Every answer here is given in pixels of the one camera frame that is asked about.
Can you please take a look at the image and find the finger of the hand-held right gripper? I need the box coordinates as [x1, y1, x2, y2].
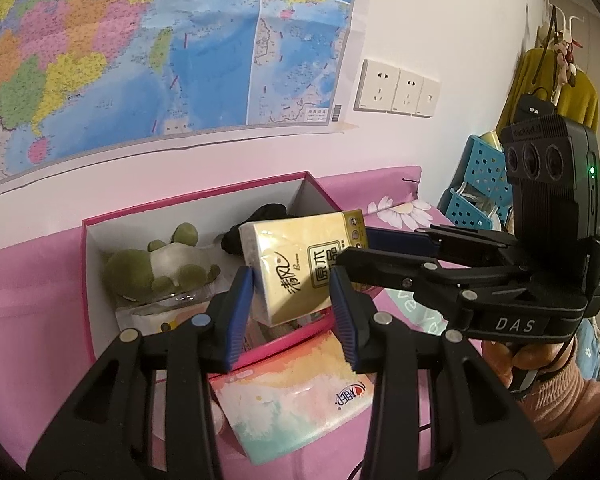
[332, 246, 531, 331]
[365, 224, 518, 267]

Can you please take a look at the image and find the black pouch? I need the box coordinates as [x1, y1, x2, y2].
[517, 91, 557, 122]

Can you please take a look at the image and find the colourful wall map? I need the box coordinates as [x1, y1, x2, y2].
[0, 0, 366, 191]

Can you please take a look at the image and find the pastel tissue pack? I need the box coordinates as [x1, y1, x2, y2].
[209, 332, 378, 466]

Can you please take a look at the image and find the black velvet cloth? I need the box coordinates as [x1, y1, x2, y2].
[220, 203, 293, 256]

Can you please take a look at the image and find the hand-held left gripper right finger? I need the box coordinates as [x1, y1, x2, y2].
[328, 266, 553, 480]

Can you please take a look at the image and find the green frog plush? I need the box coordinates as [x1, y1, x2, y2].
[103, 223, 222, 306]

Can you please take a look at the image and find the yellow hanging garment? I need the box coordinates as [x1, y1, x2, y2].
[495, 47, 600, 136]

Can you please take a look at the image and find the white coat rack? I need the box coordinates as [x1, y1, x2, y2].
[537, 5, 587, 111]

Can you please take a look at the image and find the light blue printed cloth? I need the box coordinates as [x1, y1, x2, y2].
[577, 317, 600, 393]

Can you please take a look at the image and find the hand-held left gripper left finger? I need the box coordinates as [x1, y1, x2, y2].
[25, 266, 253, 480]

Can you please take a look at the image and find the person's right hand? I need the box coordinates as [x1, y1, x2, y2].
[481, 341, 563, 390]

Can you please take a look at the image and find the white wall switch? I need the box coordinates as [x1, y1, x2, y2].
[416, 77, 440, 118]

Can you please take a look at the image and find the pink printed bed sheet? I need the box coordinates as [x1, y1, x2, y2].
[0, 165, 531, 480]

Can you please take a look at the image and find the clear plastic packet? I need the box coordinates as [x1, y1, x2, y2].
[115, 285, 231, 312]

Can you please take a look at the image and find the pink cardboard box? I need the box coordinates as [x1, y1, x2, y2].
[81, 171, 376, 376]

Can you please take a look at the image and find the white wall socket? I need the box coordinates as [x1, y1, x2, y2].
[391, 69, 425, 115]
[354, 58, 401, 113]

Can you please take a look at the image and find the blue plastic basket rack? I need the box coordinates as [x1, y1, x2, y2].
[437, 135, 516, 231]

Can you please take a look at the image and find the yellow tissue pack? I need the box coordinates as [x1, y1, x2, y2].
[238, 210, 368, 325]

